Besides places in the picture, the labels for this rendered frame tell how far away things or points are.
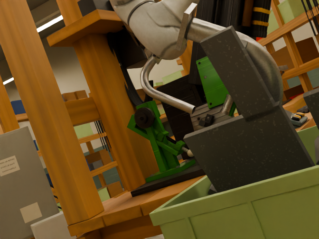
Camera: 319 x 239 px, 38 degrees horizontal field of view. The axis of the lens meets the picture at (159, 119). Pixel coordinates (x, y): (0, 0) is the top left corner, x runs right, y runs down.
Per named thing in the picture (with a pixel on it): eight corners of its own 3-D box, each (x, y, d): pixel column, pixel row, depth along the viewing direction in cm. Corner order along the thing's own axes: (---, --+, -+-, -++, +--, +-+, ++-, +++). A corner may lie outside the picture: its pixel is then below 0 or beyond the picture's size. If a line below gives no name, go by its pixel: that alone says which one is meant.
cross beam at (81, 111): (194, 94, 272) (188, 80, 272) (52, 130, 156) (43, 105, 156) (186, 97, 274) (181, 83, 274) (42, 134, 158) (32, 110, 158)
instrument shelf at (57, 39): (193, 28, 246) (191, 21, 246) (100, 19, 165) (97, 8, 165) (154, 47, 257) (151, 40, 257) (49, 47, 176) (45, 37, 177)
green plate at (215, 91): (243, 101, 188) (228, 54, 193) (235, 99, 181) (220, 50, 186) (217, 111, 193) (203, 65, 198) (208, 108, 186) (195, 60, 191)
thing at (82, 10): (117, 13, 189) (111, -3, 189) (97, 11, 175) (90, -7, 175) (104, 21, 192) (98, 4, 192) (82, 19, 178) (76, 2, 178)
